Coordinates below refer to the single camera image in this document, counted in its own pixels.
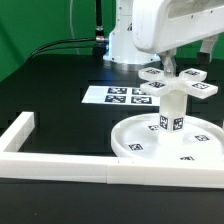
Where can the white cross-shaped table base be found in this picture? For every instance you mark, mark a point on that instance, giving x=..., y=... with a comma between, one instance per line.
x=189, y=81

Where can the white round table top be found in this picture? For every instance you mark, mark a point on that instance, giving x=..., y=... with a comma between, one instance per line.
x=139, y=137

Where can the black vertical pole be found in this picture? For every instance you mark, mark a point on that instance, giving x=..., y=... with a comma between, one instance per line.
x=99, y=49

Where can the white marker tag sheet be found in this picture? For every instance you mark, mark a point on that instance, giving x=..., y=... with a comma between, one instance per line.
x=118, y=96

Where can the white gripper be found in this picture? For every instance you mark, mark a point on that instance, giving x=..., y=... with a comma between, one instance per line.
x=160, y=26

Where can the white U-shaped fence frame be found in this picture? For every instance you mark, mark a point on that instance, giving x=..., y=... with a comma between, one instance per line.
x=99, y=169

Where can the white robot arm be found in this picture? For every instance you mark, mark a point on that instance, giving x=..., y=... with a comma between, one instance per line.
x=122, y=53

